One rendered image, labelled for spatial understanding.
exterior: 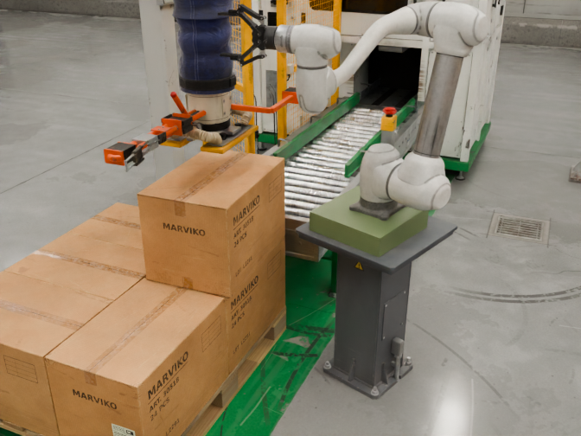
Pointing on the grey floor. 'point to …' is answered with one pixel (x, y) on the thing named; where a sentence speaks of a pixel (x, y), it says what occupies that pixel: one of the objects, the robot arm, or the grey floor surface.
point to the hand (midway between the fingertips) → (223, 34)
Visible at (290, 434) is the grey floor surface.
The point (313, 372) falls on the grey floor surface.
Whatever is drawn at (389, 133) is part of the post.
